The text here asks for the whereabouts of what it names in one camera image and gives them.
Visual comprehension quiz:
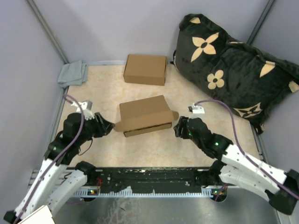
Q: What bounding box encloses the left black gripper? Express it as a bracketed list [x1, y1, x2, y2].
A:
[77, 112, 115, 145]

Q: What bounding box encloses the brown cardboard box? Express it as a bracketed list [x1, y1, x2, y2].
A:
[123, 54, 167, 86]
[114, 95, 179, 138]

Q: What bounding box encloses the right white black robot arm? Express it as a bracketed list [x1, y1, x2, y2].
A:
[174, 117, 299, 215]

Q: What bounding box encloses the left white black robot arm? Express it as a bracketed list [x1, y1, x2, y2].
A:
[4, 112, 115, 224]

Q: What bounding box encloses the grey folded cloth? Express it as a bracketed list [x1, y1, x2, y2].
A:
[57, 60, 88, 88]

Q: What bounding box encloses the black plush flower cushion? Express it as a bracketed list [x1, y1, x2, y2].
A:
[172, 14, 299, 133]

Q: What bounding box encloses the white board corner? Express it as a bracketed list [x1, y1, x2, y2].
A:
[19, 205, 55, 224]

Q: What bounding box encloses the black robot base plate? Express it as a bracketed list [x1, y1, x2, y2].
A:
[70, 166, 237, 203]

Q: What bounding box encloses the aluminium rail frame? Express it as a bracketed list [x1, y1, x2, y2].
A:
[20, 169, 294, 224]

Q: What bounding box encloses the right grey corner post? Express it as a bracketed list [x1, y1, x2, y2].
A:
[247, 0, 276, 45]

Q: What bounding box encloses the grey corner post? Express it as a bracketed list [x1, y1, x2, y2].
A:
[25, 0, 69, 64]
[247, 0, 276, 45]

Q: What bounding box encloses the left grey corner post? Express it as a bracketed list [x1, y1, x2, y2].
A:
[25, 0, 69, 64]

